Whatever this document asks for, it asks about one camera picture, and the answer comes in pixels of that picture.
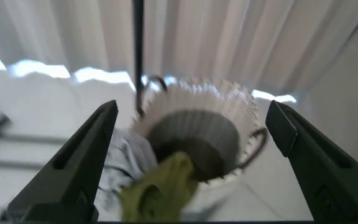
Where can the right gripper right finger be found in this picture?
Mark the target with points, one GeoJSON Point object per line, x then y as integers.
{"type": "Point", "coordinates": [328, 174]}

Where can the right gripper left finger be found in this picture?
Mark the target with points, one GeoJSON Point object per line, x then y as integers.
{"type": "Point", "coordinates": [70, 174]}

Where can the green printed garment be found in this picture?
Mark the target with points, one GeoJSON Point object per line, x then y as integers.
{"type": "Point", "coordinates": [160, 186]}

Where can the white laundry basket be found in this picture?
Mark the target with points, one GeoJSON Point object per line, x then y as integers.
{"type": "Point", "coordinates": [216, 99]}

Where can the black clothes rack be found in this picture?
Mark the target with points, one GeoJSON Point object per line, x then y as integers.
{"type": "Point", "coordinates": [138, 46]}

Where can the pale grey shorts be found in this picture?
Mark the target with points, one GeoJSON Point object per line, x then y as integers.
{"type": "Point", "coordinates": [126, 155]}

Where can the white curtain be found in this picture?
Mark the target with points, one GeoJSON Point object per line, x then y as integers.
{"type": "Point", "coordinates": [228, 37]}

